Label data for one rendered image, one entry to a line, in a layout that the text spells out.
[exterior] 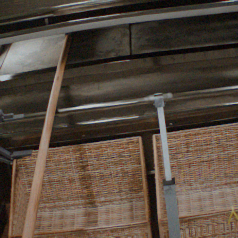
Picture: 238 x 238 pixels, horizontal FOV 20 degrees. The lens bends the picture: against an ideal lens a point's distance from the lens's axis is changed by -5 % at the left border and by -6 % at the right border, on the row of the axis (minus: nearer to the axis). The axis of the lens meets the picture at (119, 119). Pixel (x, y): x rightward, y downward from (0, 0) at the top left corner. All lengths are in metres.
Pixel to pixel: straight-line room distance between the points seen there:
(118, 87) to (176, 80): 0.24
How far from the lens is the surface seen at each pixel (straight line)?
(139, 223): 2.58
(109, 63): 2.80
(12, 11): 2.74
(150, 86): 2.86
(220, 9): 2.60
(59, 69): 2.75
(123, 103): 2.46
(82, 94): 2.88
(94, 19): 2.59
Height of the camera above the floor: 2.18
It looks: 26 degrees down
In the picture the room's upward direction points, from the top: 10 degrees counter-clockwise
